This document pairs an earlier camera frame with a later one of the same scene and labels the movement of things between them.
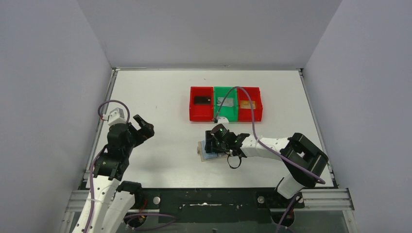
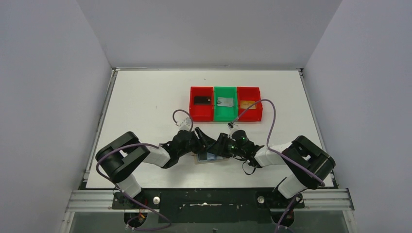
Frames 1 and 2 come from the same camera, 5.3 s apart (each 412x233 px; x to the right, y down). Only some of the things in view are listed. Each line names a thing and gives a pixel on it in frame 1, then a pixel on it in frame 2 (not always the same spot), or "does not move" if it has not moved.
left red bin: [201, 103] does not move
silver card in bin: [228, 101] does not move
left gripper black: [135, 131] -> [199, 142]
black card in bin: [202, 100] does not move
